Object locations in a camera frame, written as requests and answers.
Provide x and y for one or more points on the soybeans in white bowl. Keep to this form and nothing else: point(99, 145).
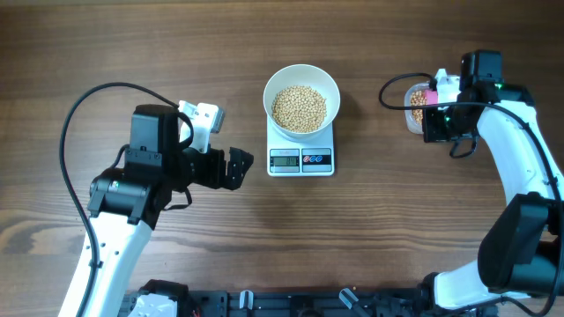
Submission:
point(299, 109)

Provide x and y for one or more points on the white bowl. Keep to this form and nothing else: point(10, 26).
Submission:
point(307, 75)

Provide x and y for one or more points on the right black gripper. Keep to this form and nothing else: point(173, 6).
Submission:
point(434, 131)

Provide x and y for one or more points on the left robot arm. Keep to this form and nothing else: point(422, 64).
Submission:
point(168, 151)

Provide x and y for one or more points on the pile of soybeans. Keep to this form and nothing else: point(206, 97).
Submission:
point(417, 100)

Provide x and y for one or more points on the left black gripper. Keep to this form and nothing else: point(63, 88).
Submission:
point(215, 178)

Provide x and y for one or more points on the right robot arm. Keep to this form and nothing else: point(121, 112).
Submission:
point(522, 254)

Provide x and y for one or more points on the pink plastic measuring scoop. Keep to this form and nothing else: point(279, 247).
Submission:
point(431, 97)

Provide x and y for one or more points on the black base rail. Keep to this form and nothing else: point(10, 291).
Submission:
point(265, 304)

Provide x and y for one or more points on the clear plastic container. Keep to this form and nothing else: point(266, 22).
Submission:
point(411, 124)

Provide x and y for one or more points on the white digital kitchen scale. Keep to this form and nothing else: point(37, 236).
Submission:
point(312, 156)

